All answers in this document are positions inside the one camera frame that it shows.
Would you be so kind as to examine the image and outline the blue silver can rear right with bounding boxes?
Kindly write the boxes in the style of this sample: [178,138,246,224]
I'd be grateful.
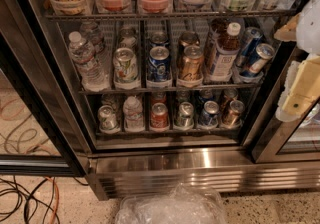
[235,27,263,67]

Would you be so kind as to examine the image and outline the stainless steel fridge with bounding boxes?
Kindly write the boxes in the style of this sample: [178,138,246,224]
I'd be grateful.
[1,0,319,200]

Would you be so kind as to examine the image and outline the top wire shelf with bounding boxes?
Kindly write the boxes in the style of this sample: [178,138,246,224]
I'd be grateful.
[45,9,297,22]

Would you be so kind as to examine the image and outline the clear plastic bag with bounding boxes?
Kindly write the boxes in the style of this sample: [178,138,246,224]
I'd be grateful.
[115,183,227,224]

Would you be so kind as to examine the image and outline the clear water bottle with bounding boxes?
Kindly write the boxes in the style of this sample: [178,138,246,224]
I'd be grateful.
[68,31,108,92]
[80,21,105,53]

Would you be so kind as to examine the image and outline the gold can middle shelf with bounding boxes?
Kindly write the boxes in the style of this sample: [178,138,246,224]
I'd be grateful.
[178,45,204,81]

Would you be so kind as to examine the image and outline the silver green can bottom left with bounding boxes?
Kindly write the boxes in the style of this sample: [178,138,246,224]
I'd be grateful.
[98,105,119,133]

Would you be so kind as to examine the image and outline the rear clear water bottle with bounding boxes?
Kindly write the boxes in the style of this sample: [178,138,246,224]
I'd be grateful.
[80,21,105,53]

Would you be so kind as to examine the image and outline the small water bottle bottom shelf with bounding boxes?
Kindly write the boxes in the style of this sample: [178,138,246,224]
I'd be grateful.
[123,96,145,132]

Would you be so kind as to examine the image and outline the brown tea bottle white cap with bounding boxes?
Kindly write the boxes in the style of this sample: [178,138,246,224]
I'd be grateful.
[206,22,241,82]

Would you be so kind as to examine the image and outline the gold can bottom shelf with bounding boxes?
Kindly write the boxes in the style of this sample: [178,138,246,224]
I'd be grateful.
[221,100,245,127]

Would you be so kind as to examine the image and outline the blue silver can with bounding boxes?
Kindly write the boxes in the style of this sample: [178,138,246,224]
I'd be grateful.
[240,43,275,77]
[235,27,263,67]

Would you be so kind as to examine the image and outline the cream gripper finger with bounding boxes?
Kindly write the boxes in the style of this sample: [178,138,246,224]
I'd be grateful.
[274,14,300,42]
[275,55,320,122]

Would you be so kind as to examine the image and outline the white green can middle shelf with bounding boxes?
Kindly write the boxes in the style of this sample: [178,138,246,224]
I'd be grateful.
[113,48,138,83]

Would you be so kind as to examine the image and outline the blue silver can front right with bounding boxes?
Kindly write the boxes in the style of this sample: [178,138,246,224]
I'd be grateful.
[240,43,275,77]

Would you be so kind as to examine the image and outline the silver can bottom shelf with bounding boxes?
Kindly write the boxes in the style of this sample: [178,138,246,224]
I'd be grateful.
[175,102,194,128]

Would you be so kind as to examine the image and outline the middle wire shelf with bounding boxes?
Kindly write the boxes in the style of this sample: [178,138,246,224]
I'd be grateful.
[78,82,262,95]

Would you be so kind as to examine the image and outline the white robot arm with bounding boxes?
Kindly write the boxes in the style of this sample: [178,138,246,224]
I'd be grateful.
[274,0,320,122]

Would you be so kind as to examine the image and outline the right glass fridge door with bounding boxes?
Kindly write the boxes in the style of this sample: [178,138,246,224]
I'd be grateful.
[240,43,320,163]

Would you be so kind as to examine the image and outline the black floor cables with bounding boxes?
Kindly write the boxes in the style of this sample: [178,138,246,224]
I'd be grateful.
[0,175,89,224]

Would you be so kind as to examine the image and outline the wire shelf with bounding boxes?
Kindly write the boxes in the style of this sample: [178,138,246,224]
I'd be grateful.
[78,82,262,95]
[45,9,297,22]

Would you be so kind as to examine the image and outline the front clear water bottle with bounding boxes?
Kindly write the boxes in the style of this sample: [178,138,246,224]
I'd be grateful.
[68,31,108,92]

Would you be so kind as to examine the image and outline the orange floor cable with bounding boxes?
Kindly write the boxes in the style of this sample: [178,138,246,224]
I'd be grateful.
[44,176,61,224]

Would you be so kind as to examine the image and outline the blue can shelf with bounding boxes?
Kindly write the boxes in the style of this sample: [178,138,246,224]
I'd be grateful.
[198,101,219,128]
[148,46,171,82]

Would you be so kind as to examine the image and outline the gold can shelf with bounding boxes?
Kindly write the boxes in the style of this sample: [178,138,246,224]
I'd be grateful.
[178,45,204,81]
[221,100,245,127]

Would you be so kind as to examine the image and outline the red can bottom shelf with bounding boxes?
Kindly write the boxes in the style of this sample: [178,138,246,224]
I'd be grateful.
[150,103,169,129]

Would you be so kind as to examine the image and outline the blue can middle shelf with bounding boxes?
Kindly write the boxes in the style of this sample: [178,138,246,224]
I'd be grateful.
[148,46,171,82]

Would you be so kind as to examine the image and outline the blue can bottom shelf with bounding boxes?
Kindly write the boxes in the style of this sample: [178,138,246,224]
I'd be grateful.
[198,101,219,128]

